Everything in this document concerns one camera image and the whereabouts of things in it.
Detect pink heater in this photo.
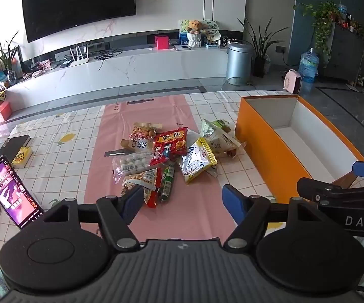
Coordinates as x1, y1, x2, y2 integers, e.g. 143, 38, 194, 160
282, 69, 303, 94

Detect potted plant in black pot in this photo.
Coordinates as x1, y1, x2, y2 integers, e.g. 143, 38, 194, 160
237, 17, 291, 78

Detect white router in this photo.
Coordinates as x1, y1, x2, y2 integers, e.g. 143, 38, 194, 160
70, 45, 91, 67

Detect small yellow box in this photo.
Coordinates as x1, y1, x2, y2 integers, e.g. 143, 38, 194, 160
11, 147, 33, 168

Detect pink cardboard box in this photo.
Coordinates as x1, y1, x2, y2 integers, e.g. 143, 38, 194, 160
0, 101, 13, 123

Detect white ball candy packet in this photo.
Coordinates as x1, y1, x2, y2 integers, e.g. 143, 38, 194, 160
112, 151, 154, 184

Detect white green snack packet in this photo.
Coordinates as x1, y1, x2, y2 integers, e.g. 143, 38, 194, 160
201, 118, 215, 137

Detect black television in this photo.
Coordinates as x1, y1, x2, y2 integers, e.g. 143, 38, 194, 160
21, 0, 137, 43

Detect orange storage box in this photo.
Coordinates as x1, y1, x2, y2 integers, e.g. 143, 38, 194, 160
235, 95, 364, 204

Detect pink mat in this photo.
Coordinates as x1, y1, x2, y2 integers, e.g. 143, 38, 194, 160
84, 95, 242, 242

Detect round decorative fan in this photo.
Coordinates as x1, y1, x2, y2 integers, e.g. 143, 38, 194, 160
201, 20, 221, 43

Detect tan snack packet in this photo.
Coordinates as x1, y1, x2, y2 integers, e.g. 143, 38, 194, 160
121, 137, 155, 154

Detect black cables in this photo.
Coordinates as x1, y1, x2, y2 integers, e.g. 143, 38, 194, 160
93, 48, 122, 70

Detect trailing vine plant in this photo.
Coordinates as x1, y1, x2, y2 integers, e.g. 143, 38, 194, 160
294, 2, 340, 67

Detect brown peanut snack packet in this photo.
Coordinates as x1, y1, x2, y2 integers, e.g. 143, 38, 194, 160
130, 122, 163, 139

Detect mixed nut snack packet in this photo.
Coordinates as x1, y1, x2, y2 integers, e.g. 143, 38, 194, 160
120, 168, 162, 199

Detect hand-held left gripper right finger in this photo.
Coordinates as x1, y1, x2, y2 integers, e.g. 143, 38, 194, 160
221, 184, 324, 249

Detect teddy bear bouquet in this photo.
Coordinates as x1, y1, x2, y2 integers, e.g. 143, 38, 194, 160
185, 20, 204, 48

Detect potted plant in glass vase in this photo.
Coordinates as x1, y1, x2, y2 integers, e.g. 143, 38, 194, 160
0, 31, 21, 84

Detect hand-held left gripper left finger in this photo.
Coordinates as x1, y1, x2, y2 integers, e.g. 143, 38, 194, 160
43, 185, 144, 250

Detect blue water bottle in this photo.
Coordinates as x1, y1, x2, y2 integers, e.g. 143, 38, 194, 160
298, 48, 320, 84

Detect white television console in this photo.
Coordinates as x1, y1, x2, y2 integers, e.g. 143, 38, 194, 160
3, 49, 233, 114

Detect silver trash can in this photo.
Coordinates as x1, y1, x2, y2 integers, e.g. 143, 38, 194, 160
225, 42, 253, 86

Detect green stick snack packet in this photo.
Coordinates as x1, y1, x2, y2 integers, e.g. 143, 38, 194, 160
159, 163, 176, 203

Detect grey cabinet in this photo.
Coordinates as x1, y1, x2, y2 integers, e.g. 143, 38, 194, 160
322, 22, 364, 84

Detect smartphone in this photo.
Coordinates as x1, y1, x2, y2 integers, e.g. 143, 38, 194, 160
0, 155, 45, 230

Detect yellow silver snack packet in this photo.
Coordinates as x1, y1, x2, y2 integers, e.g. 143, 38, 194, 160
177, 137, 218, 185

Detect black book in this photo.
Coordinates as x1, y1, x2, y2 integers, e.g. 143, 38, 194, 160
0, 134, 31, 161

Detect clear bread packet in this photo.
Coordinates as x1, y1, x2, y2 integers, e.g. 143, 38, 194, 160
205, 131, 247, 158

